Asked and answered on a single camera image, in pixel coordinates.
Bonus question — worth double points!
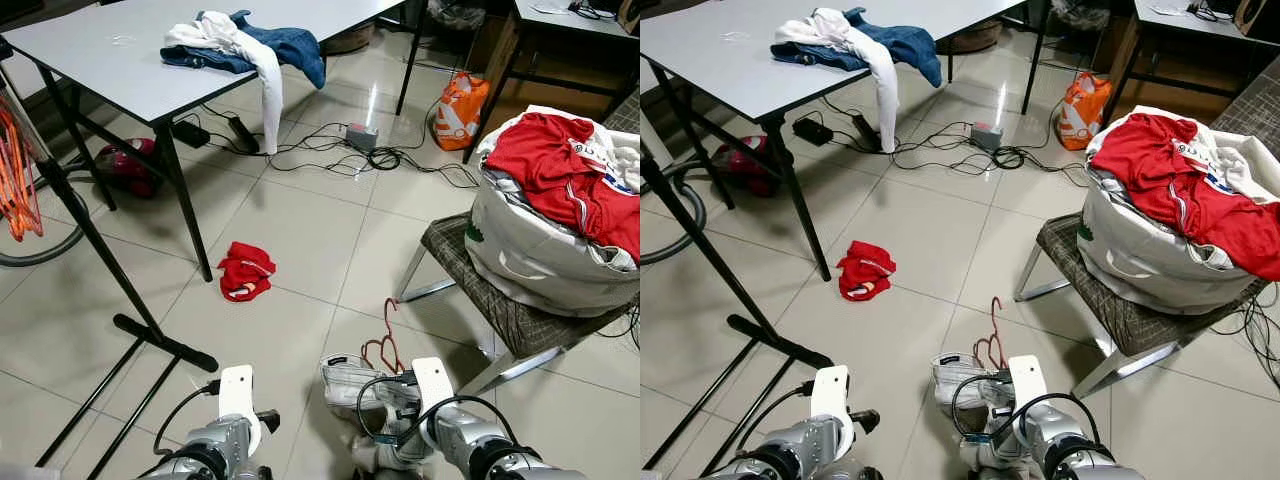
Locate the white laundry bag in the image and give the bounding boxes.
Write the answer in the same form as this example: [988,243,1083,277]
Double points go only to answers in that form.
[465,105,641,319]
[1078,105,1280,317]

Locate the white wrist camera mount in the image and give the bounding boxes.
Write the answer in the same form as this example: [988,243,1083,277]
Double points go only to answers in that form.
[810,365,853,453]
[1008,355,1050,418]
[412,357,457,423]
[218,365,259,458]

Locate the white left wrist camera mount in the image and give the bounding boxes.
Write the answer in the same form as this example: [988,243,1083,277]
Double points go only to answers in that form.
[218,365,259,458]
[810,365,853,453]

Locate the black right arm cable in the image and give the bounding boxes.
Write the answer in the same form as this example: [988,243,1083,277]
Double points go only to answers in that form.
[357,372,516,451]
[950,370,1101,451]

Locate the red vacuum cleaner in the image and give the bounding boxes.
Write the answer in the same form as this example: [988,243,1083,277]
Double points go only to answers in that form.
[95,138,163,199]
[738,135,793,197]

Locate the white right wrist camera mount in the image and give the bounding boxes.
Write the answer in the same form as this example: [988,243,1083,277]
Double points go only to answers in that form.
[1008,355,1050,418]
[412,357,457,423]

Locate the grey vacuum hose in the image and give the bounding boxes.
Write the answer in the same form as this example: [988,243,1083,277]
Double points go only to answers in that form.
[640,165,707,267]
[0,215,88,269]

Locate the orange white bag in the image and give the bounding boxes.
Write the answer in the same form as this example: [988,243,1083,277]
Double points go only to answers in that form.
[433,70,492,152]
[1058,70,1114,152]

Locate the white table black legs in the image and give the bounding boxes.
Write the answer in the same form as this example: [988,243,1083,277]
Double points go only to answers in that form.
[0,0,406,283]
[640,0,1031,283]

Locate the red crumpled cloth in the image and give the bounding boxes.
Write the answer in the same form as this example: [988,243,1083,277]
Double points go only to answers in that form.
[217,241,277,304]
[838,240,899,303]

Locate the dark red plastic hanger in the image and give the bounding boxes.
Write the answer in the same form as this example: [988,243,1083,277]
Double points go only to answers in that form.
[975,297,1010,371]
[360,298,407,374]

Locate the black floor cable tangle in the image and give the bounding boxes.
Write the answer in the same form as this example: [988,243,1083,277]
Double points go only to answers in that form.
[820,100,1091,189]
[200,100,481,191]

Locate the bunch of orange hangers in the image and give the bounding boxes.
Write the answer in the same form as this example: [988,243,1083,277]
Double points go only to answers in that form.
[0,95,44,243]

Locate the plaid cushion metal chair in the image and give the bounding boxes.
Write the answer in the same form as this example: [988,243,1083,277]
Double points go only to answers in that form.
[1015,213,1273,401]
[398,213,641,398]

